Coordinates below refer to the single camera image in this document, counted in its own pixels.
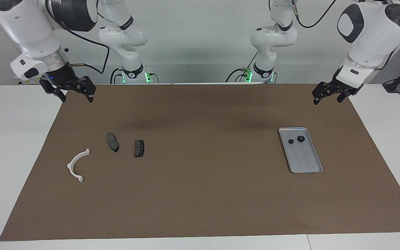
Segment grey metal tray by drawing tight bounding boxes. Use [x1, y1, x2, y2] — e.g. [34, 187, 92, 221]
[278, 127, 323, 174]

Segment curved dark brake pad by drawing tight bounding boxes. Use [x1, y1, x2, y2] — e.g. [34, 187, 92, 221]
[107, 133, 119, 153]

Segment brown table mat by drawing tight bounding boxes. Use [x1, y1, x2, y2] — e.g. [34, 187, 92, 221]
[0, 83, 400, 241]

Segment black base cable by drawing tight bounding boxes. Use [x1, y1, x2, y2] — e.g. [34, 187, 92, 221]
[110, 68, 124, 84]
[225, 52, 259, 83]

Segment white wall box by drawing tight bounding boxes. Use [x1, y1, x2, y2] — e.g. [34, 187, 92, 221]
[17, 77, 43, 85]

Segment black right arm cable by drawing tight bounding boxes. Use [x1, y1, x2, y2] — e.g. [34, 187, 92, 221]
[45, 0, 110, 74]

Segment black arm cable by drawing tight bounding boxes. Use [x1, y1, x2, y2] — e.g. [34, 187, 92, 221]
[290, 0, 338, 29]
[45, 0, 110, 74]

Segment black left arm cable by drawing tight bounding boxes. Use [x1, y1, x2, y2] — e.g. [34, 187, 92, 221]
[290, 0, 338, 29]

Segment white curved plastic bracket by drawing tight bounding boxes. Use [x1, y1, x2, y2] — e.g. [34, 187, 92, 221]
[67, 149, 91, 183]

